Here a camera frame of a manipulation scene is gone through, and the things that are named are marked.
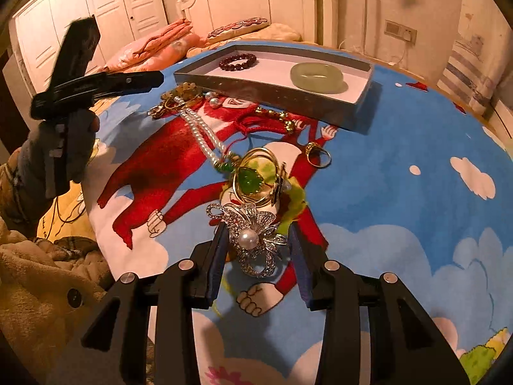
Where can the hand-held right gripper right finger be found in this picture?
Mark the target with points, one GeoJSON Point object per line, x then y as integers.
{"type": "Point", "coordinates": [300, 266]}

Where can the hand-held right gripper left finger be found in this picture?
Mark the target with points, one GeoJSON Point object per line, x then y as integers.
{"type": "Point", "coordinates": [218, 258]}

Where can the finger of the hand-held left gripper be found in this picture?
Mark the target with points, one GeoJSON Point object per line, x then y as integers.
{"type": "Point", "coordinates": [128, 82]}

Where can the silver pearl brooch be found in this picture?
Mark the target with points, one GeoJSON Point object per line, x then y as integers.
{"type": "Point", "coordinates": [247, 240]}

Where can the gold bangle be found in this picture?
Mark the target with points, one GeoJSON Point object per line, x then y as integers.
{"type": "Point", "coordinates": [276, 160]}

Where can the grey jewelry box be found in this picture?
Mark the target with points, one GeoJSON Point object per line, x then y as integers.
{"type": "Point", "coordinates": [272, 68]}

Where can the person's left forearm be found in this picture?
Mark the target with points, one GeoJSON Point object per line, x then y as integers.
{"type": "Point", "coordinates": [24, 176]}

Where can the person's left hand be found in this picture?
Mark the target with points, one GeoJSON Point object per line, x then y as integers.
{"type": "Point", "coordinates": [80, 144]}

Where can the pink folded quilt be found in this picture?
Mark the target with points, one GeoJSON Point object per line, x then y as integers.
{"type": "Point", "coordinates": [160, 44]}

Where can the white wardrobe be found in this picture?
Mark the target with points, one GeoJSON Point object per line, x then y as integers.
{"type": "Point", "coordinates": [120, 0]}

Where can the green gemstone gold pendant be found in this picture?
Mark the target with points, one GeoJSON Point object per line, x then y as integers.
{"type": "Point", "coordinates": [249, 181]}

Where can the embroidered pillow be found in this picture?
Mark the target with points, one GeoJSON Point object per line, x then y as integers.
{"type": "Point", "coordinates": [236, 28]}

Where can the white bed headboard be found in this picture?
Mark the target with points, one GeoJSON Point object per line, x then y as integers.
{"type": "Point", "coordinates": [248, 4]}

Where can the blue cartoon printed blanket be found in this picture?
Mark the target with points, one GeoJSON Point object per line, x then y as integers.
{"type": "Point", "coordinates": [400, 148]}

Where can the yellow pillow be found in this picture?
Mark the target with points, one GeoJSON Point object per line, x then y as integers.
{"type": "Point", "coordinates": [282, 31]}

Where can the pale green jade bangle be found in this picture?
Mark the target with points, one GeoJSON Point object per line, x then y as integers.
{"type": "Point", "coordinates": [298, 78]}

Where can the beige fleece clothing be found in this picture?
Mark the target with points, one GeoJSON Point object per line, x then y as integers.
{"type": "Point", "coordinates": [36, 288]}

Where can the striped curtain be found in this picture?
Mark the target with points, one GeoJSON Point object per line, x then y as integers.
{"type": "Point", "coordinates": [469, 60]}

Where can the wall socket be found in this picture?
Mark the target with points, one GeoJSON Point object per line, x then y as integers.
{"type": "Point", "coordinates": [400, 31]}

